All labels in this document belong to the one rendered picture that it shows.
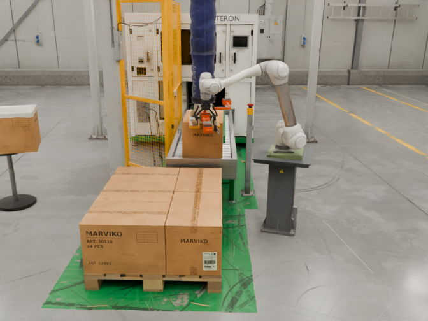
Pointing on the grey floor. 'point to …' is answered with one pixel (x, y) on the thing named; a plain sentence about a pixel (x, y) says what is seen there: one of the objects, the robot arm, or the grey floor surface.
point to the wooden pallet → (151, 281)
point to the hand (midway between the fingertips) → (205, 123)
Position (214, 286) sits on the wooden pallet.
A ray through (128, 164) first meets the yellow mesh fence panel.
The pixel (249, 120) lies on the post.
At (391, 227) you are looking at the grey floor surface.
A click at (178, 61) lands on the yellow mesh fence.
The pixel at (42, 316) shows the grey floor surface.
